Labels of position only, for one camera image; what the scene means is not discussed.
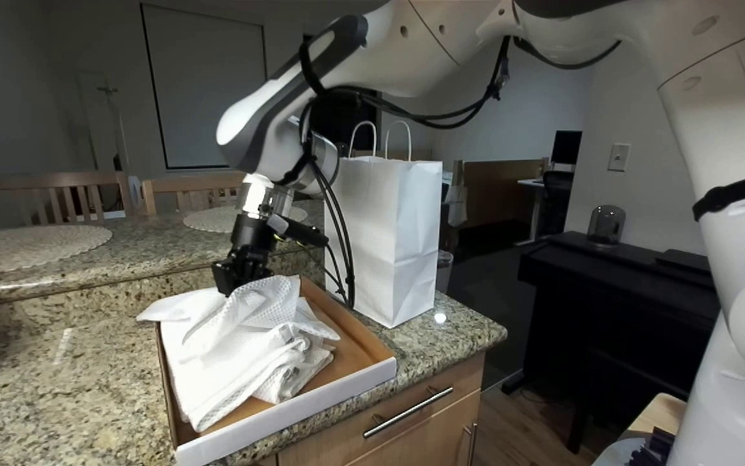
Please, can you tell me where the black digital piano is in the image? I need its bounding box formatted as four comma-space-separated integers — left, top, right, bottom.
516, 231, 721, 451

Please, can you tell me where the white paper bag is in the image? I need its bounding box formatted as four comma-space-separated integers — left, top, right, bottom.
322, 120, 444, 332

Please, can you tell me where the metal drawer handle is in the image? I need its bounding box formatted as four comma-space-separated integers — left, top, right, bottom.
361, 386, 457, 443

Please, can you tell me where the round woven placemat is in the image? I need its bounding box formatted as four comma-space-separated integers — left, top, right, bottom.
181, 201, 312, 237
0, 223, 114, 281

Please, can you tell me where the white projector screen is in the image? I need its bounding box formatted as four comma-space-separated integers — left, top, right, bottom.
139, 3, 269, 170

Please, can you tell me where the wooden tray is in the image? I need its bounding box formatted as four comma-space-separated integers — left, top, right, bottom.
155, 274, 398, 466

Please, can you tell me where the white cloth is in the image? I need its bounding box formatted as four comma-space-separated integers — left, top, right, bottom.
168, 332, 344, 435
133, 271, 334, 368

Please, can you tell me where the white desk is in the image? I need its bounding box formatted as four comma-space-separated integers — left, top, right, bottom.
515, 176, 574, 242

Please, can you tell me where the brown wooden cabinet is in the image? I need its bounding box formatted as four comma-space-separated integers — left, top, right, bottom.
452, 157, 549, 254

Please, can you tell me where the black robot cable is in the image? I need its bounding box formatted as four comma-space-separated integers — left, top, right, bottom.
298, 30, 626, 310

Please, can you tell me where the small grey trash bin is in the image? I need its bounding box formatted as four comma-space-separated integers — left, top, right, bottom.
435, 248, 457, 296

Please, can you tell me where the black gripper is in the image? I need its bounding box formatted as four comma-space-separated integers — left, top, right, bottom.
208, 213, 281, 297

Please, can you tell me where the light wooden side table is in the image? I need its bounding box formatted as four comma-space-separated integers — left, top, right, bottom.
589, 391, 691, 466

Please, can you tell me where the black arm strap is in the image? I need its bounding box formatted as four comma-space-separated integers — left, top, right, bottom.
691, 169, 745, 223

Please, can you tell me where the white light switch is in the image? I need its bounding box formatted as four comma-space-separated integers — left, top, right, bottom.
604, 139, 631, 173

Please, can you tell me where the wooden cabinet drawer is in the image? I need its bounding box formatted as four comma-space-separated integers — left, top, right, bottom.
250, 351, 486, 466

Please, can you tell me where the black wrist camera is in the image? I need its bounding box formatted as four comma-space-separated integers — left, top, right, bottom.
264, 206, 331, 252

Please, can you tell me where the dark computer monitor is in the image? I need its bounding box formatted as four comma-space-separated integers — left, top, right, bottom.
550, 127, 583, 165

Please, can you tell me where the dark rounded glass object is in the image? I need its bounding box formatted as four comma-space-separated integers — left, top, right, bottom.
586, 201, 627, 242

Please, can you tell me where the wooden dining chair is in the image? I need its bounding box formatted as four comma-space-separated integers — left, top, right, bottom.
0, 169, 136, 231
136, 170, 250, 217

